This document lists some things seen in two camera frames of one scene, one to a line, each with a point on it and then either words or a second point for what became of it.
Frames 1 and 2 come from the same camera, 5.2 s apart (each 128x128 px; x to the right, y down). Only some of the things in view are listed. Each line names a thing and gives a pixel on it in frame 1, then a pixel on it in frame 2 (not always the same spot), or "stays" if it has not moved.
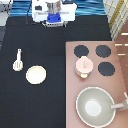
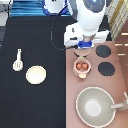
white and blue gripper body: x=53 y=20 to x=73 y=36
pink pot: x=84 y=66 stays
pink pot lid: x=84 y=64 to x=82 y=52
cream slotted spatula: x=18 y=64 stays
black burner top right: x=103 y=51 stays
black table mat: x=27 y=105 stays
